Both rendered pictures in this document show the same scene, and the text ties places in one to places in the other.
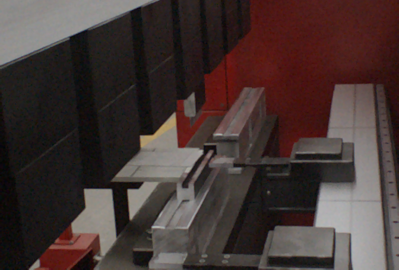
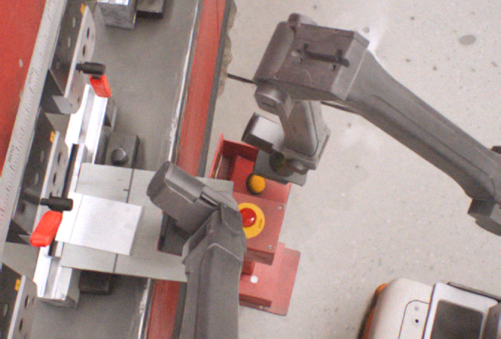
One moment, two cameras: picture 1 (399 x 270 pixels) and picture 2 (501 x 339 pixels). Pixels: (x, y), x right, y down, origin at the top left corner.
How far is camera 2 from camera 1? 1.93 m
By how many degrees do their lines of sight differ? 96
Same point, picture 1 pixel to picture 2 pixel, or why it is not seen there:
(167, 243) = not seen: hidden behind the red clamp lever
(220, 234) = not seen: hidden behind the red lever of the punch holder
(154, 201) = (132, 304)
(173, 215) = (92, 112)
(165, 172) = (97, 178)
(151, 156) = (116, 232)
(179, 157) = (83, 225)
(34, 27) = not seen: outside the picture
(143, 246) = (127, 138)
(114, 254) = (159, 162)
